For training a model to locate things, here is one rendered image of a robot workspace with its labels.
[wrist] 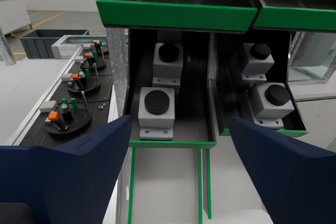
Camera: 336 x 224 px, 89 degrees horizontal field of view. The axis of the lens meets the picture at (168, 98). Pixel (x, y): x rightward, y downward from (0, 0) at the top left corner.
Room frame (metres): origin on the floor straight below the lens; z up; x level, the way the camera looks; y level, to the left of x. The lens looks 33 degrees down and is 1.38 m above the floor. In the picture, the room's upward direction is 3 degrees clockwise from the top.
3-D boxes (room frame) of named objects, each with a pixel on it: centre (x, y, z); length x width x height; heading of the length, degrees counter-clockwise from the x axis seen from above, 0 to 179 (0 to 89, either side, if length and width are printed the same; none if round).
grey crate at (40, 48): (2.04, 1.34, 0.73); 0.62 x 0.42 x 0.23; 103
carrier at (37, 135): (0.43, 0.33, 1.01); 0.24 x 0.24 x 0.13; 13
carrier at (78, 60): (0.91, 0.44, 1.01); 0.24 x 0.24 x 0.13; 13
